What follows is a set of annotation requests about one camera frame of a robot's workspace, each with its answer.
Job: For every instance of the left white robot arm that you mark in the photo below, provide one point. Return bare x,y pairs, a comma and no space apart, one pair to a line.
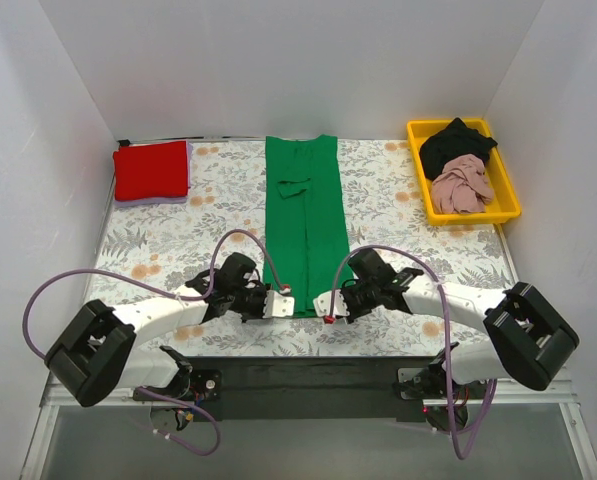
101,349

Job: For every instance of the black crumpled t shirt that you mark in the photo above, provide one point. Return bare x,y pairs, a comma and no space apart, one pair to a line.
455,140

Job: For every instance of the yellow plastic bin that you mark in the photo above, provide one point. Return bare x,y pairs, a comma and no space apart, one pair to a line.
504,206

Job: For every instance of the green t shirt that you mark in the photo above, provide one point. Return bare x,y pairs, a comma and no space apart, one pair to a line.
305,225

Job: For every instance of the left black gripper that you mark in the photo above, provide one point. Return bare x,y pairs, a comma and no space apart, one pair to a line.
257,304

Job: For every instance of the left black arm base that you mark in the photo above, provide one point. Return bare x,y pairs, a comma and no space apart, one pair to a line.
197,387

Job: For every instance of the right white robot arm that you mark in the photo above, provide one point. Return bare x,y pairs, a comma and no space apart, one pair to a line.
526,339

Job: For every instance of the pink crumpled t shirt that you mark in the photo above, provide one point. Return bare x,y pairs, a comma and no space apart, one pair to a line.
462,187

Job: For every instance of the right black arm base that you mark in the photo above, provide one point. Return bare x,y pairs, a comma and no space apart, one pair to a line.
430,383

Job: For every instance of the aluminium frame rail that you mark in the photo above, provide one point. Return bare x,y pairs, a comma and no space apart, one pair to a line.
311,418

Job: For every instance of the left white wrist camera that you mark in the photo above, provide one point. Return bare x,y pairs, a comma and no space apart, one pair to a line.
279,304

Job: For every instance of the red folded t shirt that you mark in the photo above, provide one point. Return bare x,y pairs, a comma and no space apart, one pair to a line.
150,170

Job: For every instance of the floral patterned table mat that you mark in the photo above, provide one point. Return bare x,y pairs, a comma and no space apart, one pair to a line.
164,245

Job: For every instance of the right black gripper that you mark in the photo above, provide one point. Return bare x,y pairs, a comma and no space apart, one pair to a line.
351,301

